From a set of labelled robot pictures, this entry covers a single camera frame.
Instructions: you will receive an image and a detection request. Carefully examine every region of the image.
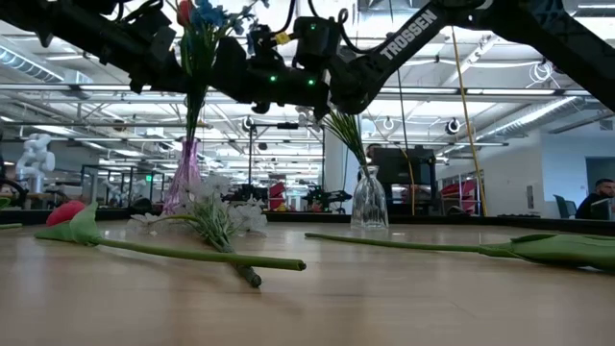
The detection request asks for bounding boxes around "red artificial tulip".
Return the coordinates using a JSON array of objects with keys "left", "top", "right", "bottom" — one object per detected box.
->
[
  {"left": 34, "top": 200, "right": 308, "bottom": 273},
  {"left": 175, "top": 0, "right": 196, "bottom": 30}
]

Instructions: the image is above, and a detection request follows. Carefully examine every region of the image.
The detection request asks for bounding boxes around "white artificial tulip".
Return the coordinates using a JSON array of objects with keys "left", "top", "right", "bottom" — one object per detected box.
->
[{"left": 304, "top": 232, "right": 615, "bottom": 271}]

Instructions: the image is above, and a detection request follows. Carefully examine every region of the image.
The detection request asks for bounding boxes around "long yellow cable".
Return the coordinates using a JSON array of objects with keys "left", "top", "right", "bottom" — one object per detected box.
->
[{"left": 449, "top": 26, "right": 489, "bottom": 217}]

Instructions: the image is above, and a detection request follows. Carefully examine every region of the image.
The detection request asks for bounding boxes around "white robot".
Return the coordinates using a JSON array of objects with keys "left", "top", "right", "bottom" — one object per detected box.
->
[{"left": 13, "top": 133, "right": 57, "bottom": 193}]

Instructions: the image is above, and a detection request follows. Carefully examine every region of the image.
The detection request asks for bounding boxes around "clear glass vase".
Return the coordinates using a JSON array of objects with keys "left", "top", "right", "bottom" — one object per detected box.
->
[{"left": 350, "top": 164, "right": 389, "bottom": 231}]

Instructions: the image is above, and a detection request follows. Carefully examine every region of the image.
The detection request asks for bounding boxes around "red rack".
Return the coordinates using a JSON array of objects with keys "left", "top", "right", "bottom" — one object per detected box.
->
[{"left": 439, "top": 178, "right": 481, "bottom": 216}]

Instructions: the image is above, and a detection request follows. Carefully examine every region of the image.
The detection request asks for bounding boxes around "pink glass vase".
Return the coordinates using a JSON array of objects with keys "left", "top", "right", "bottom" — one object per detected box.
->
[{"left": 161, "top": 136, "right": 203, "bottom": 216}]

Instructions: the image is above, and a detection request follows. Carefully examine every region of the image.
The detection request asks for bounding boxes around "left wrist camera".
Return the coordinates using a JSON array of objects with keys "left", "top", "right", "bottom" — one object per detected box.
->
[{"left": 125, "top": 5, "right": 178, "bottom": 49}]

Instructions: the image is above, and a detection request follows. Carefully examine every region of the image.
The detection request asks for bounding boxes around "long black cable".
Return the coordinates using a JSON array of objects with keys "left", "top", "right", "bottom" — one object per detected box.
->
[{"left": 387, "top": 66, "right": 410, "bottom": 167}]

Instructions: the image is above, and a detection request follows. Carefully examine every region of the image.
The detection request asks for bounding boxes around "black framed enclosure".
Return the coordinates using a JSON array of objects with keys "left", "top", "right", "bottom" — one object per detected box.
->
[{"left": 80, "top": 163, "right": 167, "bottom": 210}]

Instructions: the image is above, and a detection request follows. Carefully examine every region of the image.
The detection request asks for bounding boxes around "black aluminium table frame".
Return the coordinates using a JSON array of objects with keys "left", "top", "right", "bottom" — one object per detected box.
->
[{"left": 0, "top": 207, "right": 615, "bottom": 236}]

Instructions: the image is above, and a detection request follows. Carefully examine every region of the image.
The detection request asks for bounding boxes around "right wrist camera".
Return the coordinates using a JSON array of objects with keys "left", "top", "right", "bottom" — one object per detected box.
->
[{"left": 293, "top": 15, "right": 340, "bottom": 68}]

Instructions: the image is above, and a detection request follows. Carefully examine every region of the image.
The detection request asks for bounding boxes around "person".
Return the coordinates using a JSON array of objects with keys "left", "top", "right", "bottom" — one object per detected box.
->
[{"left": 575, "top": 177, "right": 615, "bottom": 221}]

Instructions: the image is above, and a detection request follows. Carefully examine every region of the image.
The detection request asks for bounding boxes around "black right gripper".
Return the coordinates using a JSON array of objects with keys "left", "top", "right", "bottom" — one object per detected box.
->
[{"left": 210, "top": 36, "right": 332, "bottom": 119}]

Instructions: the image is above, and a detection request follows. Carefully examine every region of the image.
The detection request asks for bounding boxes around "grey office chair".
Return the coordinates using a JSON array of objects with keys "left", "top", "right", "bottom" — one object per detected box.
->
[{"left": 552, "top": 193, "right": 578, "bottom": 220}]

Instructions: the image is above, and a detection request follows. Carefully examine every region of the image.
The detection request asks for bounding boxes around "black gantry frame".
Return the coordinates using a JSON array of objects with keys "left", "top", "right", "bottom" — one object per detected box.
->
[{"left": 247, "top": 121, "right": 327, "bottom": 212}]

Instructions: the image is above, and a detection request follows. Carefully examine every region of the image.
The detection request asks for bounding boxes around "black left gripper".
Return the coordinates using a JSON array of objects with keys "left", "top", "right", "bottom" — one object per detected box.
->
[{"left": 129, "top": 45, "right": 189, "bottom": 93}]

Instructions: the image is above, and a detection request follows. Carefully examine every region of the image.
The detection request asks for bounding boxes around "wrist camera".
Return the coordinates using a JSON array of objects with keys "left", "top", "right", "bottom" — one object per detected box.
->
[
  {"left": 293, "top": 15, "right": 340, "bottom": 68},
  {"left": 125, "top": 5, "right": 178, "bottom": 49}
]

